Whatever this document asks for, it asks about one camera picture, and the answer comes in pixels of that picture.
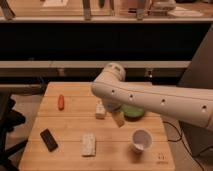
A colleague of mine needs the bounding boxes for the black eraser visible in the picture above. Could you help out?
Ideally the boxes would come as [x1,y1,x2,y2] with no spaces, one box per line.
[40,129,58,152]

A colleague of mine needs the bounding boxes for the black office chair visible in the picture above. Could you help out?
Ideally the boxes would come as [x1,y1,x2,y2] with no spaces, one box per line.
[0,91,28,171]

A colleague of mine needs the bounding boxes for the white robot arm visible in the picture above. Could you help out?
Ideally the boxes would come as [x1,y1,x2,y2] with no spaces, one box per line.
[91,63,213,131]

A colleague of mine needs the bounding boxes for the orange carrot toy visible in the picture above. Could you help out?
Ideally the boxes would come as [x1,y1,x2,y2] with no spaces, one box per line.
[58,95,64,110]

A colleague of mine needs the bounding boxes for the green ceramic bowl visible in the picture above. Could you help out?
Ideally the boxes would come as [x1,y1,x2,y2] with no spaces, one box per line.
[121,105,145,120]

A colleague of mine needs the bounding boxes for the white tube bottle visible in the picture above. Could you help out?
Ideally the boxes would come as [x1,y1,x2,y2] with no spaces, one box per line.
[95,101,106,119]

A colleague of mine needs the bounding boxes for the white sponge block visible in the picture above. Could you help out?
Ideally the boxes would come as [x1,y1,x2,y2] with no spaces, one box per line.
[82,133,96,157]

